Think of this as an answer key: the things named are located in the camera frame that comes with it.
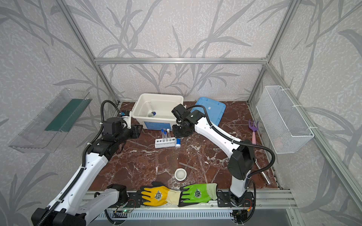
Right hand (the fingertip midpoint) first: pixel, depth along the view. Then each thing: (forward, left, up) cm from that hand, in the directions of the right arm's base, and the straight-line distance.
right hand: (175, 130), depth 80 cm
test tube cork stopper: (+3, +5, -4) cm, 7 cm away
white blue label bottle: (-8, -2, -1) cm, 8 cm away
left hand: (+2, +18, +6) cm, 19 cm away
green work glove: (-29, -11, -18) cm, 36 cm away
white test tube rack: (0, +8, -16) cm, 18 cm away
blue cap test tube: (+1, +7, -6) cm, 9 cm away
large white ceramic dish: (-19, -3, -17) cm, 26 cm away
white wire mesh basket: (-10, -51, +16) cm, 54 cm away
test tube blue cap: (+3, +8, -4) cm, 10 cm away
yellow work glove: (-30, +9, -16) cm, 35 cm away
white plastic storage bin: (+29, +13, -9) cm, 33 cm away
